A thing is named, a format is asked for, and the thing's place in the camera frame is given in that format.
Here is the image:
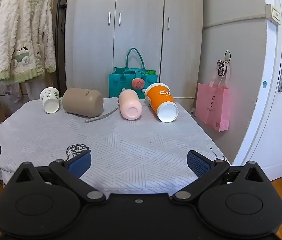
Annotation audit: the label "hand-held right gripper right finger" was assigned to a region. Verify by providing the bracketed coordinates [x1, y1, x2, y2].
[172, 150, 272, 204]

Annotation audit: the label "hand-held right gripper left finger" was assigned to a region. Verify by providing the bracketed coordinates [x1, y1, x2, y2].
[8, 152, 106, 204]

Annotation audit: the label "taupe tumbler cup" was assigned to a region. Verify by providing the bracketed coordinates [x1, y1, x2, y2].
[62, 87, 104, 118]

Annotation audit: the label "white cup with green print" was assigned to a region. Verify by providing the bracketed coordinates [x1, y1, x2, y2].
[40, 87, 62, 114]

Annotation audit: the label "orange paper cup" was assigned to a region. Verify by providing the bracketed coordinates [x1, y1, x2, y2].
[144, 82, 179, 123]

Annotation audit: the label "pink bottle cup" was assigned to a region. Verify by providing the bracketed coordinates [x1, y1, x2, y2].
[117, 90, 143, 120]

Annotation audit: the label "grey patterned tablecloth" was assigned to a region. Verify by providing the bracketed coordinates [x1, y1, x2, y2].
[0, 96, 228, 197]

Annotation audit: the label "pink paper bag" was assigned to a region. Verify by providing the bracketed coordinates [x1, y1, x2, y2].
[195, 61, 231, 132]

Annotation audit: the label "grey hanging garment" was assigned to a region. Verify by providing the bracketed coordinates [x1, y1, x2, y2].
[0, 79, 47, 103]

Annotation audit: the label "teal felt tote bag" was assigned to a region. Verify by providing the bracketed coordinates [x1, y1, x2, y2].
[109, 48, 158, 99]

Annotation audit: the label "white fleece robe green trim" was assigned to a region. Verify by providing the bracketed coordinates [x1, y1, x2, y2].
[0, 0, 57, 83]

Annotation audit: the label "grey wardrobe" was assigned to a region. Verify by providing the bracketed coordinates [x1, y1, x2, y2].
[64, 0, 268, 131]

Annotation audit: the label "grey carrying strap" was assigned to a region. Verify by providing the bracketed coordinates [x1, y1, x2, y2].
[85, 107, 118, 124]

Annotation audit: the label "black hair ties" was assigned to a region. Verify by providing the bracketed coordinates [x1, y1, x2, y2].
[217, 51, 232, 77]

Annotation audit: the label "black standing frame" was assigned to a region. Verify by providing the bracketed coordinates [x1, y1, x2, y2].
[55, 0, 68, 98]

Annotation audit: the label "beige wall switch box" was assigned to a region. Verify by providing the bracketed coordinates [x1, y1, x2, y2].
[265, 4, 282, 25]

